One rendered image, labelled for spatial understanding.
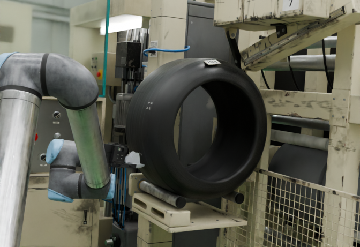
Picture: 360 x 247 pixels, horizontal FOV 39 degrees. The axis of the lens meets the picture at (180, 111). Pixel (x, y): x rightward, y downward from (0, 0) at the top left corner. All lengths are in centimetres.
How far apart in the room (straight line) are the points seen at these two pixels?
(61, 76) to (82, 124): 19
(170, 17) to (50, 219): 108
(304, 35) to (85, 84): 105
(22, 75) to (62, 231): 128
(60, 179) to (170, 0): 97
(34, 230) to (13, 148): 121
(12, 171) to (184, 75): 88
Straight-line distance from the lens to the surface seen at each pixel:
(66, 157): 184
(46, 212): 247
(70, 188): 182
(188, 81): 193
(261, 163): 259
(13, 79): 136
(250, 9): 220
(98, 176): 171
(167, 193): 206
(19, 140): 130
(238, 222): 217
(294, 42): 217
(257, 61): 234
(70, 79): 136
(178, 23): 235
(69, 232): 253
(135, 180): 227
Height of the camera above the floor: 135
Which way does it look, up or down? 3 degrees down
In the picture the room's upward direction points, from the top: 4 degrees clockwise
